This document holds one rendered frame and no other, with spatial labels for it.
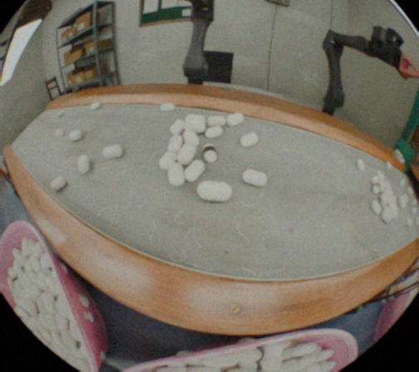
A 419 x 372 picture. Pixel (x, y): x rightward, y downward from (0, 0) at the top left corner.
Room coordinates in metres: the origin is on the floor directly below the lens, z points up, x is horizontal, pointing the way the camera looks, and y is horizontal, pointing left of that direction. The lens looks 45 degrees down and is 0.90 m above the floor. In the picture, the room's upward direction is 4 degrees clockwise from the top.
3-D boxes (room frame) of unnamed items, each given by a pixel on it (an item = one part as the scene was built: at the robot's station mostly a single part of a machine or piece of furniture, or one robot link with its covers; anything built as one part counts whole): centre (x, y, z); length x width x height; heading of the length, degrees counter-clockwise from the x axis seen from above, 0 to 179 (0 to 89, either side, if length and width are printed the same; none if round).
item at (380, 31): (0.39, -0.51, 1.11); 0.12 x 0.09 x 0.12; 176
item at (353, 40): (0.56, -0.52, 1.05); 0.30 x 0.09 x 0.12; 176
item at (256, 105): (0.38, 0.02, 0.67); 1.81 x 0.12 x 0.19; 80
